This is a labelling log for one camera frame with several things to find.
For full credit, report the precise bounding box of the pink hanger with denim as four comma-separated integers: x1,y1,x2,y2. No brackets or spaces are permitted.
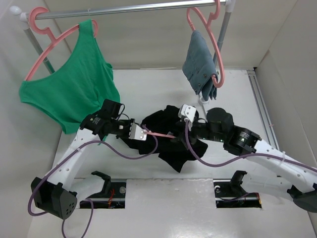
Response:
186,0,225,88

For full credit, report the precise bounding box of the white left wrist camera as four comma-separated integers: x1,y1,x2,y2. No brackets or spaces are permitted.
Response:
128,123,147,141

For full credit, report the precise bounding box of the black t shirt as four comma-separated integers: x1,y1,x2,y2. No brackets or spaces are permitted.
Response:
122,105,196,173

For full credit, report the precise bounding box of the green tank top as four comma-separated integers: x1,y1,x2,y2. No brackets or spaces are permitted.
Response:
19,19,120,134

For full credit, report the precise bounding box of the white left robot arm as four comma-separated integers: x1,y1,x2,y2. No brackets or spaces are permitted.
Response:
29,100,139,220

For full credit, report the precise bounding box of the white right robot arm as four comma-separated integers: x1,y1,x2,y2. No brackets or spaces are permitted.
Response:
177,104,317,213

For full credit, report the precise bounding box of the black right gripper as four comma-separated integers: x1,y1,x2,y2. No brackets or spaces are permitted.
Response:
170,117,225,150

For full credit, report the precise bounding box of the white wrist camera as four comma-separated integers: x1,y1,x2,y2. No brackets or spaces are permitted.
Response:
128,123,147,141
178,104,197,130

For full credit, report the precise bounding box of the silver clothes rack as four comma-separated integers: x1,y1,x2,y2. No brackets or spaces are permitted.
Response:
8,0,236,110

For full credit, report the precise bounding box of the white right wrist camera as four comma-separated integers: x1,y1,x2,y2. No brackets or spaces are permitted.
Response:
178,104,197,130

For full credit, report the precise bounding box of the blue denim garment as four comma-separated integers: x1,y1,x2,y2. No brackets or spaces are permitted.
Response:
182,30,218,101

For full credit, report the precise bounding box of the pink hanger with tank top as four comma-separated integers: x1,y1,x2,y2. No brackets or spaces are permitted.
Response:
24,6,99,81

